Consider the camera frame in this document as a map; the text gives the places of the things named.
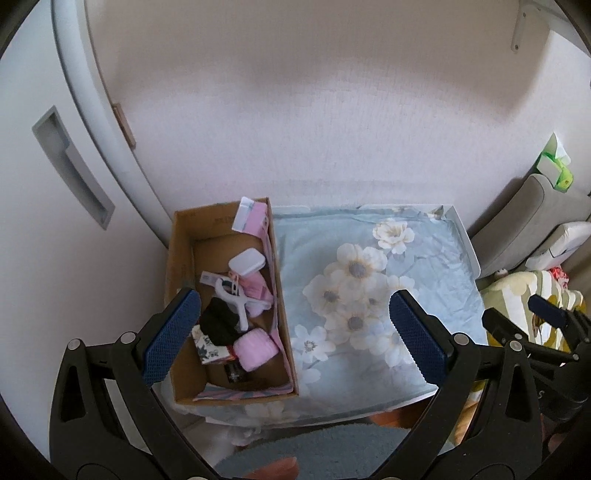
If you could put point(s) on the white pillow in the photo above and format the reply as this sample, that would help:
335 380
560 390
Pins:
568 240

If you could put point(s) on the red patterned cloth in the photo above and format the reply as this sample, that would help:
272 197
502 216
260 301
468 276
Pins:
558 275

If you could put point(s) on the white box with ink print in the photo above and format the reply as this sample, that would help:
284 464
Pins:
207 346

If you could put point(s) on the translucent white hair clip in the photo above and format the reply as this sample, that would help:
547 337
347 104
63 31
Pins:
235 300

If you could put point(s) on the white shelf bracket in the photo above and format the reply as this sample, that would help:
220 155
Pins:
521 23

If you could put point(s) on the small wooden wall block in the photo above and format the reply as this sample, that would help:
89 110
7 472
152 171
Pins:
124 124

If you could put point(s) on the small white plastic packet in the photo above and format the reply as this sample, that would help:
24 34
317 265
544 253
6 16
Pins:
210 278

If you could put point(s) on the black cloth bundle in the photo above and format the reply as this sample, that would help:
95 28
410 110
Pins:
219 323

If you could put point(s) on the brown cardboard box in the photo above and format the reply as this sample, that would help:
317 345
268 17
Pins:
182 240

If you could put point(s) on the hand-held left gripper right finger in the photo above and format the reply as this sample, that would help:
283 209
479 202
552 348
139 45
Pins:
418 341

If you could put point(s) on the green tissue pack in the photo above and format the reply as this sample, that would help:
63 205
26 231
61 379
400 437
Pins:
556 168

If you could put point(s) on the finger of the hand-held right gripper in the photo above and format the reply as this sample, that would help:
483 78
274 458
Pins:
501 325
547 310

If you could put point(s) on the white rounded case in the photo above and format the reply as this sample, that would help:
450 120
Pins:
247 262

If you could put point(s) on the light blue floral cloth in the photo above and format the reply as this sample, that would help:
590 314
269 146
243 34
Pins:
314 240

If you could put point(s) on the pink towel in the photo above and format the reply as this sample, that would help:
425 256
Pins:
256 348

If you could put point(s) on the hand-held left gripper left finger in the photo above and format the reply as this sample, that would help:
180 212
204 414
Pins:
171 337

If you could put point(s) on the green striped floral blanket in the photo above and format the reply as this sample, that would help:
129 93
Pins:
512 288

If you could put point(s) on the grey sofa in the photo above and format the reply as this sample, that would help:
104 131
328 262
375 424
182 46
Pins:
517 217

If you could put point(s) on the white wardrobe door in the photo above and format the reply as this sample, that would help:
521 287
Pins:
37 277

